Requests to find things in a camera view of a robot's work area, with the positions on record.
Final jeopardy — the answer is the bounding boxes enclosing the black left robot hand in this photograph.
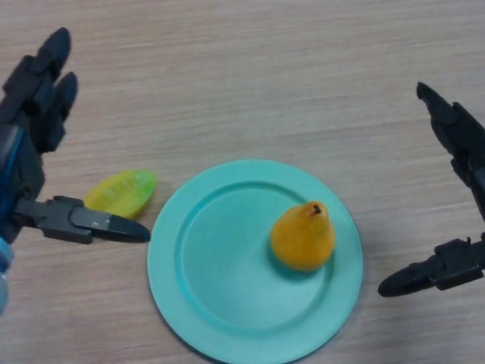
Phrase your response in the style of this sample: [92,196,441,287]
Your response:
[0,27,152,246]

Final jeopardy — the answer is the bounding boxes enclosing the yellow pear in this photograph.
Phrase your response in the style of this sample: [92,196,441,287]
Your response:
[270,200,336,272]

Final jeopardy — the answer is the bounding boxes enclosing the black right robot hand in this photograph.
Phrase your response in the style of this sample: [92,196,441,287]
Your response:
[377,81,485,299]

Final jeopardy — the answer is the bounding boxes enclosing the yellow green starfruit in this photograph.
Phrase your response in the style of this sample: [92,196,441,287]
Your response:
[83,169,158,220]

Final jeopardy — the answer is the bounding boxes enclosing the teal round plate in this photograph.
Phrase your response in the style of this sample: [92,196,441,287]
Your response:
[146,158,364,364]

